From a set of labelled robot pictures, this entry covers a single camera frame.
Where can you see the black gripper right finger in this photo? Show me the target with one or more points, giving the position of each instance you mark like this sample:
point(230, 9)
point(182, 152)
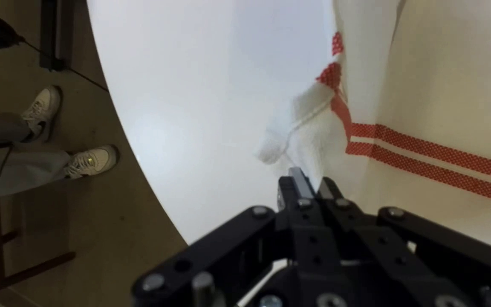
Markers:
point(405, 256)

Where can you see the white shoe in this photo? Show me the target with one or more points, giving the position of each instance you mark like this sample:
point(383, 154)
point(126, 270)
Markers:
point(44, 111)
point(93, 161)

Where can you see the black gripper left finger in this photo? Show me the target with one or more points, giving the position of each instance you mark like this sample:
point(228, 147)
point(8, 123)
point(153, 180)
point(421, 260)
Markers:
point(303, 239)

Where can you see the white towel with red stripes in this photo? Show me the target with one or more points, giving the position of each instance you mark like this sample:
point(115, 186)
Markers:
point(444, 86)

